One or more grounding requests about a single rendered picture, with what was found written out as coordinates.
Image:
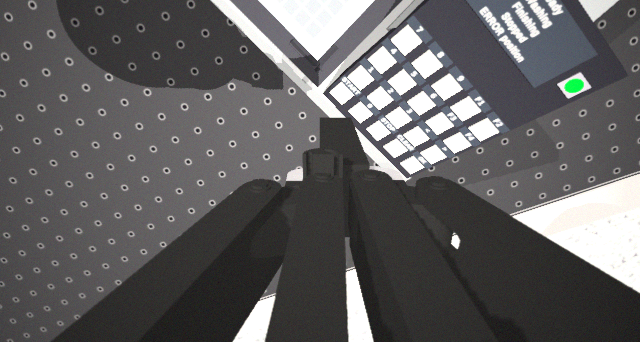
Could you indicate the white multi-well plate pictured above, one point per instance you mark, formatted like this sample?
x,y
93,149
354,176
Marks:
x,y
316,24

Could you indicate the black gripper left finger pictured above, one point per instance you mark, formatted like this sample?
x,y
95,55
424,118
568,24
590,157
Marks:
x,y
204,285

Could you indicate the dark grey perforated base plate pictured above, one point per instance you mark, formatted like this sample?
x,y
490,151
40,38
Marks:
x,y
124,122

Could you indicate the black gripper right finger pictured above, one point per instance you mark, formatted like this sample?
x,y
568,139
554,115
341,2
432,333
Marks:
x,y
506,283

